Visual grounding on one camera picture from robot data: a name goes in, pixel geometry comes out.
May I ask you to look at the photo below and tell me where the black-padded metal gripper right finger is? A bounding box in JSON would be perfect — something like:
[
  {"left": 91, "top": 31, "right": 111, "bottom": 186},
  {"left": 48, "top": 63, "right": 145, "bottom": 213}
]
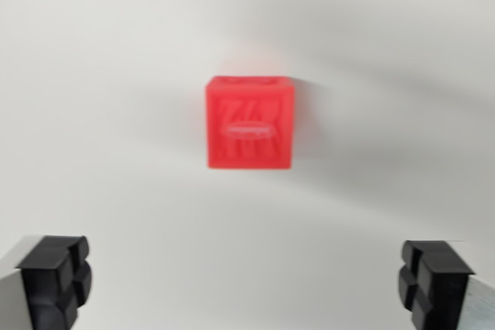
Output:
[{"left": 397, "top": 240, "right": 495, "bottom": 330}]

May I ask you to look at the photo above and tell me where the black-padded metal gripper left finger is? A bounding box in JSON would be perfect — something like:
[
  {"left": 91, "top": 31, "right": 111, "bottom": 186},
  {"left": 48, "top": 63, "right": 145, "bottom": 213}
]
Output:
[{"left": 0, "top": 234, "right": 93, "bottom": 330}]

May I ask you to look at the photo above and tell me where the red plastic cube with studs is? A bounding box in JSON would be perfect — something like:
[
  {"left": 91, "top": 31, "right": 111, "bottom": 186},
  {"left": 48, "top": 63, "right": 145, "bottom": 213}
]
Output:
[{"left": 204, "top": 74, "right": 298, "bottom": 171}]

